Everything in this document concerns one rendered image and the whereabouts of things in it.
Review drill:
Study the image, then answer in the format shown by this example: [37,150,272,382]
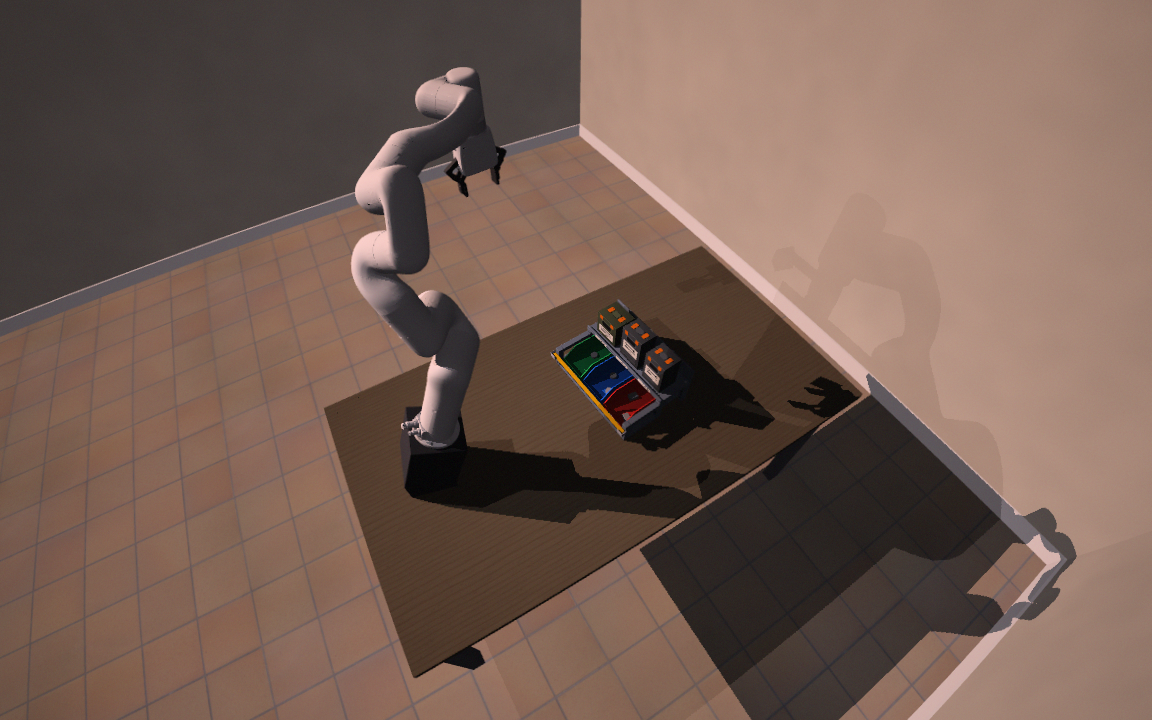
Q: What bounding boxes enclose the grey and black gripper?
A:
[444,126,506,197]

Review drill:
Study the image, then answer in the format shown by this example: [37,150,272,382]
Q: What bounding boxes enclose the blue bin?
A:
[583,356,635,406]

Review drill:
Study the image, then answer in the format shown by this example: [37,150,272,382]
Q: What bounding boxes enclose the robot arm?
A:
[351,67,486,449]

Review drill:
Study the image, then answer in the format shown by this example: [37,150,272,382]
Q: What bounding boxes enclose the dark grey metal shelf rack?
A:
[551,323,694,440]

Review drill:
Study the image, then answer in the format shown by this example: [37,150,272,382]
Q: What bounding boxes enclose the yellow bar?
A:
[553,353,624,433]

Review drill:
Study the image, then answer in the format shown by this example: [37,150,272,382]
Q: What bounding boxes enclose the olive green case with orange latches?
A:
[597,301,635,347]

